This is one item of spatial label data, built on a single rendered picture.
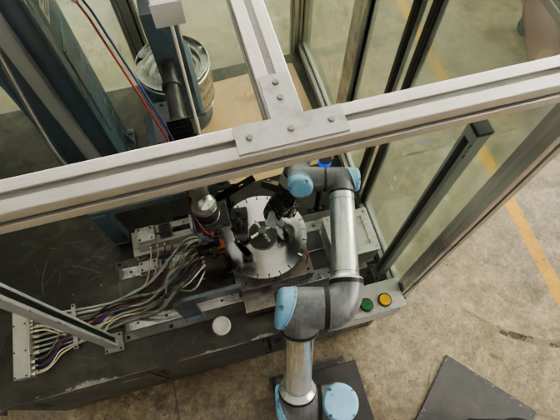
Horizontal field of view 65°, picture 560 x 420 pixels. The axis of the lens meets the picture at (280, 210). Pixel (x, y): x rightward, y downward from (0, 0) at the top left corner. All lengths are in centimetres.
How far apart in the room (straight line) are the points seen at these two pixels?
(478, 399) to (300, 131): 227
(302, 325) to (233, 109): 127
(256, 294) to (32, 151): 126
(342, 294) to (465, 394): 153
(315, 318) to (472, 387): 158
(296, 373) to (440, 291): 150
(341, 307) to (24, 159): 166
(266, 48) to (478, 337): 232
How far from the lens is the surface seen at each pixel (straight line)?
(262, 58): 61
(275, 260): 162
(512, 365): 279
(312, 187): 133
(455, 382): 263
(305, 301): 120
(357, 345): 254
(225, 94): 226
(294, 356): 134
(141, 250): 185
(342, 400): 153
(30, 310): 127
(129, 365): 184
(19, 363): 195
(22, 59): 149
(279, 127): 53
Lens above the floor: 249
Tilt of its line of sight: 65 degrees down
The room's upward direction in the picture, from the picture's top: straight up
